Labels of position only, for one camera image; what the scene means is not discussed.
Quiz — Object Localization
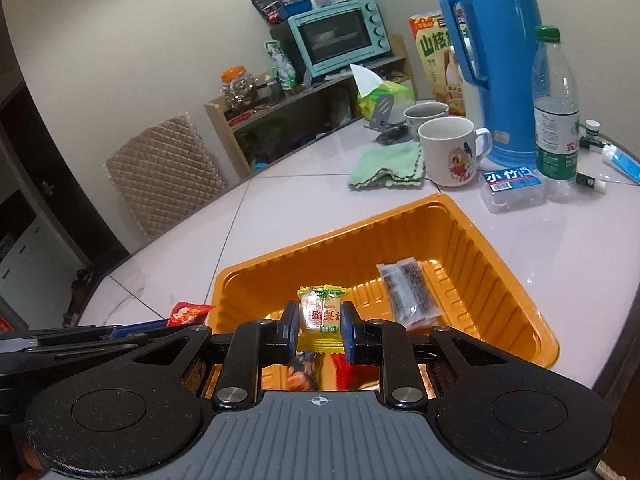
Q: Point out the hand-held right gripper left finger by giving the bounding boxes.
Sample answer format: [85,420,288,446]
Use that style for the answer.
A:
[112,301,301,411]

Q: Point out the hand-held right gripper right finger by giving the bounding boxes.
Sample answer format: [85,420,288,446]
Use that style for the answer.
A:
[341,301,527,411]

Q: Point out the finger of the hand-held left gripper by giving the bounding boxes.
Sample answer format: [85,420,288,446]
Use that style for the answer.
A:
[0,322,171,347]
[0,337,156,387]

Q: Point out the yellow snack packet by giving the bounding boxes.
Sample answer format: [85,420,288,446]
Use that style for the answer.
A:
[297,332,346,357]

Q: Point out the yellow white candy packet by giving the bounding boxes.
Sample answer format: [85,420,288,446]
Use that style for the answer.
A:
[298,285,351,335]

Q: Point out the red candy packet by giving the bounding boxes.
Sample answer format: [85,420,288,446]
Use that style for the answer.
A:
[327,352,382,392]

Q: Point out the colourful snack packet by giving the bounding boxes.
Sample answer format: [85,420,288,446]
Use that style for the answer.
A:
[287,350,322,392]

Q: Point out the red snack packet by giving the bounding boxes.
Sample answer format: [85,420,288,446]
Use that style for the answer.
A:
[167,301,216,328]

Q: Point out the clear dark snack packet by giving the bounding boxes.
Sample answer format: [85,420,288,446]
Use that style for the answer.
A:
[376,257,446,332]

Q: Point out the orange plastic tray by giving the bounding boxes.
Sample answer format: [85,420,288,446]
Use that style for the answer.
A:
[206,194,561,397]

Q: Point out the quilted beige chair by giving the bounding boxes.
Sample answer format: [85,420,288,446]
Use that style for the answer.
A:
[104,112,226,241]

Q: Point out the green cloth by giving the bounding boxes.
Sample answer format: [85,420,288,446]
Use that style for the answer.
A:
[348,141,426,191]

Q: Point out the white cartoon mug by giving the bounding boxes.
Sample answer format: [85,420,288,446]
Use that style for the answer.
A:
[417,116,493,189]

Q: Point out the small black object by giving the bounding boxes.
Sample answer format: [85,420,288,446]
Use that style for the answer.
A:
[375,129,412,146]

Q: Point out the clear toothpick box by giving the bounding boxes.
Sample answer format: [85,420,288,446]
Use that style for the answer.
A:
[480,166,547,215]

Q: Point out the grey mug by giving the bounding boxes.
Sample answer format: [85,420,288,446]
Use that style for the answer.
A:
[402,101,451,141]

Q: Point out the metal phone stand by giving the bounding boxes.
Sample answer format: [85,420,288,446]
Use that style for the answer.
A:
[363,94,401,132]

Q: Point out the wooden shelf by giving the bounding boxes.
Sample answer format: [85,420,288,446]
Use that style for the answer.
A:
[203,35,416,179]

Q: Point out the green tissue pack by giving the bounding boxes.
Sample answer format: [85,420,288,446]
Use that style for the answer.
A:
[350,63,415,121]

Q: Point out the orange lid jar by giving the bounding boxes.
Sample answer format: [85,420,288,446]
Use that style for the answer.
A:
[220,66,259,110]

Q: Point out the green white bag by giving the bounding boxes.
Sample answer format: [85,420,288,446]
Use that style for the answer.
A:
[264,41,297,91]

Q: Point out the clear water bottle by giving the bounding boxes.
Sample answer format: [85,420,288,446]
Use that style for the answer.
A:
[531,25,582,204]

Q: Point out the yellow drink carton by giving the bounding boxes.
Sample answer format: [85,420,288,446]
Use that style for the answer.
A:
[407,10,468,118]

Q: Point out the black marker pen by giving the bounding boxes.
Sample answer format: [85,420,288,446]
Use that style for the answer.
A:
[575,171,609,194]

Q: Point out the teal toaster oven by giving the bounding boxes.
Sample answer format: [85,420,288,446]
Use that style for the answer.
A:
[286,0,393,78]

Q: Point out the blue thermos jug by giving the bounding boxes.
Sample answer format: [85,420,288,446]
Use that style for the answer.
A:
[439,0,552,171]

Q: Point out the blue tube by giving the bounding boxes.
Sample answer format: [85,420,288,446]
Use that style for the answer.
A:
[600,142,640,184]

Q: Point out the dark snack bags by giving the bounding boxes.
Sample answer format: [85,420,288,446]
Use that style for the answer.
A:
[248,0,301,24]

